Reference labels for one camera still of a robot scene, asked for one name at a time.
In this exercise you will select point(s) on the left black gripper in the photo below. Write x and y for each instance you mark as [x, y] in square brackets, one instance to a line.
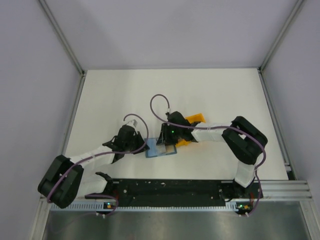
[137, 136]

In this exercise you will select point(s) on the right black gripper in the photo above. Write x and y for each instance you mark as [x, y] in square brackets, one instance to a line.
[164, 138]

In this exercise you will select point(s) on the gold credit card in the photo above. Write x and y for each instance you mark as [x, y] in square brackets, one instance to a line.
[170, 150]

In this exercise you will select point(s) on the blue leather card holder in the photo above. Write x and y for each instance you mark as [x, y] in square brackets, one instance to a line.
[151, 152]

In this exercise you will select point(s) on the orange plastic card stand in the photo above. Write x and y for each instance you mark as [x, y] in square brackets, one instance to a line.
[191, 119]

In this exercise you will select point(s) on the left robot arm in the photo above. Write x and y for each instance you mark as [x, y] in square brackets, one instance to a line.
[69, 178]

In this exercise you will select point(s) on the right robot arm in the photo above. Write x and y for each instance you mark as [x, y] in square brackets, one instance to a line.
[245, 141]

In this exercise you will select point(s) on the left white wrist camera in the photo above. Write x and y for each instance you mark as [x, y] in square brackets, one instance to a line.
[132, 123]

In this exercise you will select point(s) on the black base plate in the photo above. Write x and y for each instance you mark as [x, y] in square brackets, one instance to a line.
[176, 192]

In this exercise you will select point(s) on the grey cable duct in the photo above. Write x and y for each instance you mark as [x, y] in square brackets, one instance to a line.
[106, 206]

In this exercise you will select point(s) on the aluminium frame rail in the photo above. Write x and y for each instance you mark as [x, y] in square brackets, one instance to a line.
[283, 190]

